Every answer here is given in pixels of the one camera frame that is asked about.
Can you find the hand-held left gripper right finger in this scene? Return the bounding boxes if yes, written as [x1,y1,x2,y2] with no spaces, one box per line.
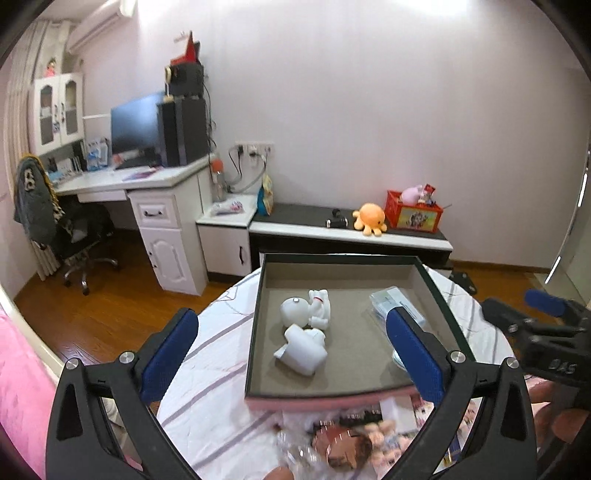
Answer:
[385,305,539,480]

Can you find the red storage crate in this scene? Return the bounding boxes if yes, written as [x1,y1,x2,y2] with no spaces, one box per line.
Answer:
[385,189,445,234]

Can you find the black floor scale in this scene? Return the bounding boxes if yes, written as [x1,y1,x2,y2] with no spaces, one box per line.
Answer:
[450,271,481,296]

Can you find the blue boxes on desk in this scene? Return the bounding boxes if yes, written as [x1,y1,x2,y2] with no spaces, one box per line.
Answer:
[85,137,110,171]

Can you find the black and white low cabinet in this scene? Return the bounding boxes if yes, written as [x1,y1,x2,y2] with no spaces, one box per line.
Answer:
[248,203,455,278]

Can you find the clear bag with brown figure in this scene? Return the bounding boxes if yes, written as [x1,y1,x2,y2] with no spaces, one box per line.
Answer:
[277,406,384,476]

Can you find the white wall outlet strip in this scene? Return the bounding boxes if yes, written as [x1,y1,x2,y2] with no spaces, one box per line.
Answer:
[235,142,276,158]

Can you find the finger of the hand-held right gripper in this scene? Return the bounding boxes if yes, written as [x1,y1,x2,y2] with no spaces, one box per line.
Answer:
[524,290,591,326]
[481,298,534,340]

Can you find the red triangular flag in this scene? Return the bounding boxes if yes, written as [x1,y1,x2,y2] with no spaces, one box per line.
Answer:
[171,31,201,66]

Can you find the black office chair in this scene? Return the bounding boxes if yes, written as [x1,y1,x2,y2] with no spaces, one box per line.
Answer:
[14,157,120,296]

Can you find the black speaker box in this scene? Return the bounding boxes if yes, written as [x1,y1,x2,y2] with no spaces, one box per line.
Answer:
[165,63,205,100]

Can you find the clear plastic packet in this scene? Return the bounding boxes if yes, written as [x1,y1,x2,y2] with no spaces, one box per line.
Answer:
[369,286,428,370]

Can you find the orange-capped water bottle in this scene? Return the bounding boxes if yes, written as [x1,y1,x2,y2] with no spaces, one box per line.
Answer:
[210,159,228,202]

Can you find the pink bed blanket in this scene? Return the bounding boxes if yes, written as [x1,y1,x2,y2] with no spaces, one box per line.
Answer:
[0,305,144,480]

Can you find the pale pink curtain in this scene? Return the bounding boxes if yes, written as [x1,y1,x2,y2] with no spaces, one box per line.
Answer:
[2,23,51,162]

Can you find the white striped tablecloth table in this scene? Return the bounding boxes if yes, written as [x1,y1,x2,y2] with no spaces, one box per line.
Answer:
[154,265,522,480]

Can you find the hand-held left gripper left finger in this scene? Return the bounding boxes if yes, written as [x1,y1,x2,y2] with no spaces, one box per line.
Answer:
[45,307,200,480]

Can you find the white radiator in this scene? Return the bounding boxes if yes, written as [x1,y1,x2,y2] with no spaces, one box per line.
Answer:
[28,240,61,281]

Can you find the black computer tower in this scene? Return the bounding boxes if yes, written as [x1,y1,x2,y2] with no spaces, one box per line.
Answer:
[157,98,211,168]

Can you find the white glass-door cabinet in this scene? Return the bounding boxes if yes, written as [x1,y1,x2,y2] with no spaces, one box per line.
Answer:
[28,72,86,155]

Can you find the white desk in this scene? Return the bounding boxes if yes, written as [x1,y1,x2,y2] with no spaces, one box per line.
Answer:
[51,154,214,296]

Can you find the white air conditioner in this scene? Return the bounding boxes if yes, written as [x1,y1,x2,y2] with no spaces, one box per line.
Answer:
[69,0,139,51]

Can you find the white dog figurine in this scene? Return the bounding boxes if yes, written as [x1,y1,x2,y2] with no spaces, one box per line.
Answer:
[280,289,333,332]

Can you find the blue yellow snack bag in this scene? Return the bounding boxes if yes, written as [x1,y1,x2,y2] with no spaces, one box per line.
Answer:
[256,173,274,216]

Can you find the grey patterned jacket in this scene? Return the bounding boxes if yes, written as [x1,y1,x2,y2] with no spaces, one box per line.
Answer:
[14,157,65,245]

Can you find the small white side cabinet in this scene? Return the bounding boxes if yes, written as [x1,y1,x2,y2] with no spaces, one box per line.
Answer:
[196,194,259,280]

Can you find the dark green shallow box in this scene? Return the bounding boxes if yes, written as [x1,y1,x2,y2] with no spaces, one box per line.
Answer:
[244,253,476,411]

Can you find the white door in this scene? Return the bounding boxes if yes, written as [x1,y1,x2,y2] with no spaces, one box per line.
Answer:
[549,148,591,305]

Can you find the person's right hand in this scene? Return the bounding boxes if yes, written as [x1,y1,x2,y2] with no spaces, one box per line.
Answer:
[526,381,591,462]

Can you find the orange octopus plush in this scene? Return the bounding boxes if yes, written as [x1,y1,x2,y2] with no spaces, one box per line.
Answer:
[352,203,389,237]

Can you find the printed picture cards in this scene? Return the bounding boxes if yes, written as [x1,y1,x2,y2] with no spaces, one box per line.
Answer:
[360,397,481,476]

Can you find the black computer monitor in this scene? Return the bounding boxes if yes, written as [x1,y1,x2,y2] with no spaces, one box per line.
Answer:
[110,92,164,160]

